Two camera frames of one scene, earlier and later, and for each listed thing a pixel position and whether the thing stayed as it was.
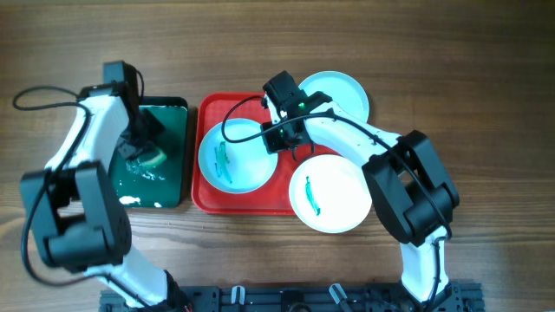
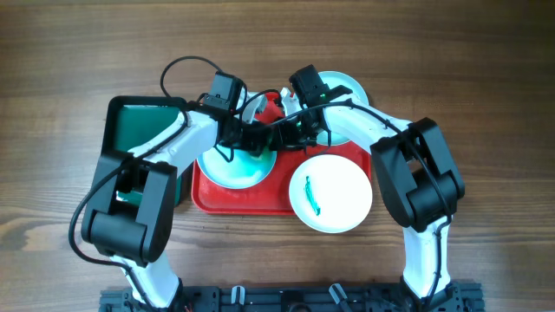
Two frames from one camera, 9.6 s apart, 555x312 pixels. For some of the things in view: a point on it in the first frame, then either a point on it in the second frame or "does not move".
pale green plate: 342,88 does not move
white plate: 330,193 does not move
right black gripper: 275,146 does not move
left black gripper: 129,151 -> 257,141
